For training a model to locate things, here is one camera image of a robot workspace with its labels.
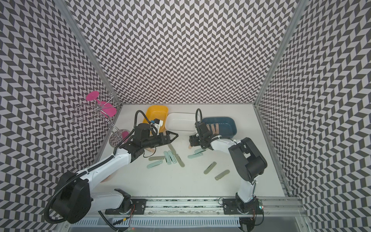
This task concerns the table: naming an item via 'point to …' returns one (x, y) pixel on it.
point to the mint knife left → (154, 164)
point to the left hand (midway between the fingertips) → (174, 139)
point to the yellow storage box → (156, 111)
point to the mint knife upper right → (198, 151)
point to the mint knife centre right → (172, 157)
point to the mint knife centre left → (167, 157)
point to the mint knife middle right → (194, 155)
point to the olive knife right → (210, 167)
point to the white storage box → (181, 123)
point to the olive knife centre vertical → (182, 164)
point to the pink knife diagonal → (217, 128)
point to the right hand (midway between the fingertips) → (195, 141)
